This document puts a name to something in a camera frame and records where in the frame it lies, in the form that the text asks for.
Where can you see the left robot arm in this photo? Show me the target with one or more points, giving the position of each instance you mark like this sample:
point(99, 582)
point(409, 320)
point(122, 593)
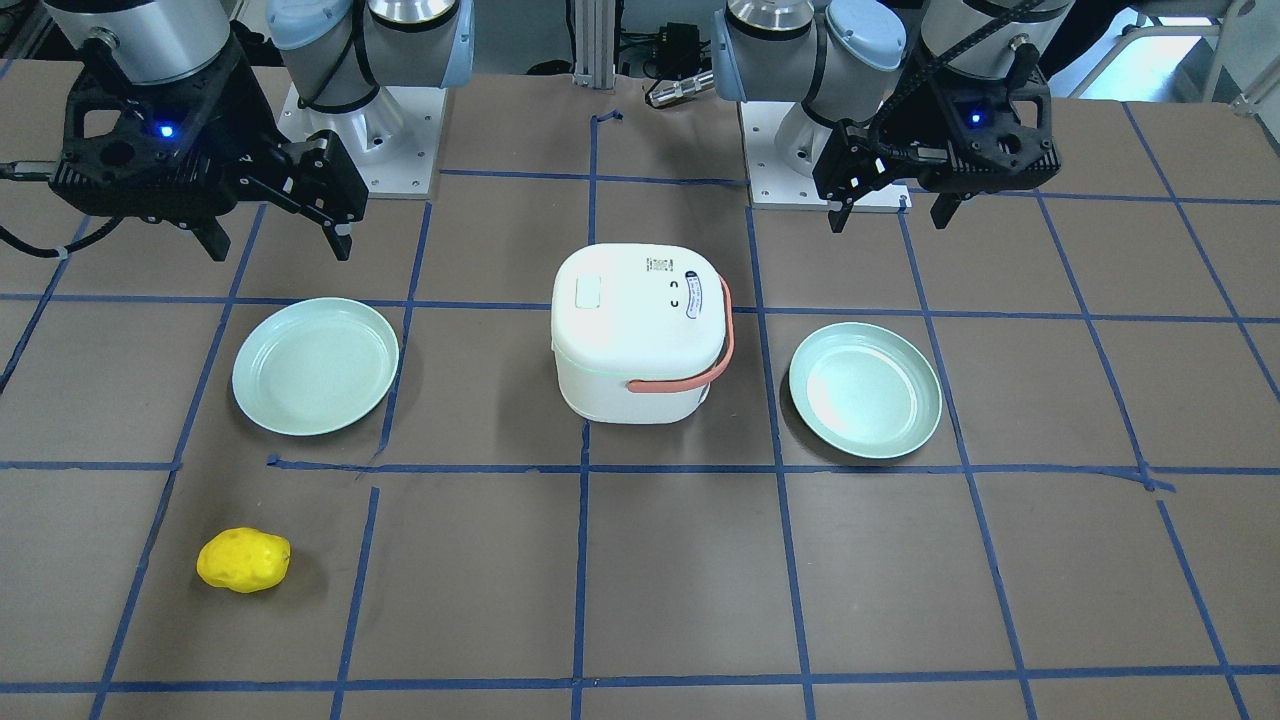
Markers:
point(856, 60)

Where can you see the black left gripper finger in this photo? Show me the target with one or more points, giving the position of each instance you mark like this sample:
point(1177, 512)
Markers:
point(944, 208)
point(846, 170)

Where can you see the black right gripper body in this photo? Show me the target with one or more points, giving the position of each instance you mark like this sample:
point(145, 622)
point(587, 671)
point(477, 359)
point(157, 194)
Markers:
point(253, 122)

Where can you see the yellow lemon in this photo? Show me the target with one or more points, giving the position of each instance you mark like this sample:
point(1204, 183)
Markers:
point(244, 560)

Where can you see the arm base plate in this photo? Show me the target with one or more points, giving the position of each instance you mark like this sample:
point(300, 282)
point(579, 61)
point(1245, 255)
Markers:
point(394, 141)
point(781, 144)

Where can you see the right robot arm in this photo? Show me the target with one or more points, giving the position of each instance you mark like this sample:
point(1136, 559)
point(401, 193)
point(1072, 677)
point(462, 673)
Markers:
point(339, 53)

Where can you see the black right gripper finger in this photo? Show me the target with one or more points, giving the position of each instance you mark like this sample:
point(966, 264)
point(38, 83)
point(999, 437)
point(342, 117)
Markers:
point(212, 236)
point(315, 179)

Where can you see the white rice cooker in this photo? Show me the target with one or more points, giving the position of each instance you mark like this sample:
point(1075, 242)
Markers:
point(639, 331)

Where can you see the green plate opposite side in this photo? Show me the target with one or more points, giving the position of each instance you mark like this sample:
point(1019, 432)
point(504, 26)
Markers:
point(865, 390)

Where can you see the green plate near lemon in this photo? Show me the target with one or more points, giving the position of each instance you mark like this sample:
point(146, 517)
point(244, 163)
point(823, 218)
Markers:
point(315, 367)

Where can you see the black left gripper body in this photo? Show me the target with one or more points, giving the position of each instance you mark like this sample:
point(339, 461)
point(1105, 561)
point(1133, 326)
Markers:
point(908, 132)

